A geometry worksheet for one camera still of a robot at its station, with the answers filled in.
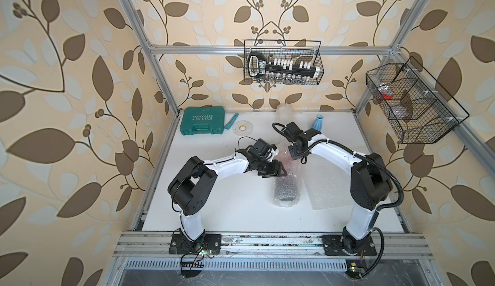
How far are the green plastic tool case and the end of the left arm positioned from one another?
416 mm

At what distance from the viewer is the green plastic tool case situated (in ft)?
3.60

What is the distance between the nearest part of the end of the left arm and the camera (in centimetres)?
69
